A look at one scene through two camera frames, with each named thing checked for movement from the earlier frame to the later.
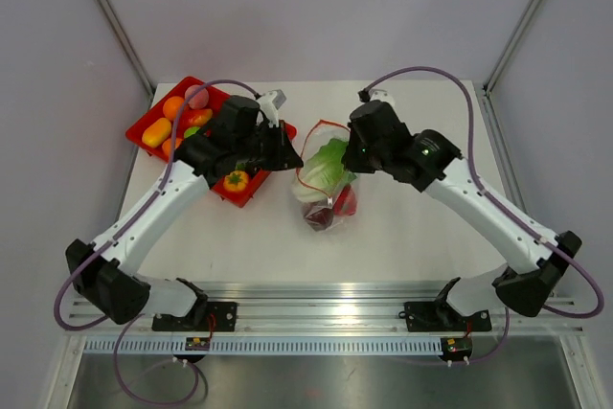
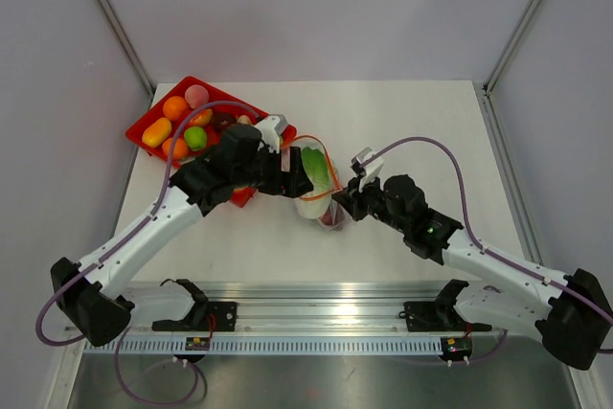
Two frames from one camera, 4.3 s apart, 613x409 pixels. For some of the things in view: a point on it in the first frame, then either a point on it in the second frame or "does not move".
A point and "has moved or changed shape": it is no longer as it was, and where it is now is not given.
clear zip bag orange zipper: (323, 187) has moved or changed shape
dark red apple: (319, 216) -> (333, 215)
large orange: (166, 146) does not move
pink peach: (200, 101) does not move
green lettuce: (324, 175) has moved or changed shape
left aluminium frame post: (115, 23) does not move
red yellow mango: (196, 117) does not move
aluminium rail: (330, 309) does not move
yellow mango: (156, 132) does not move
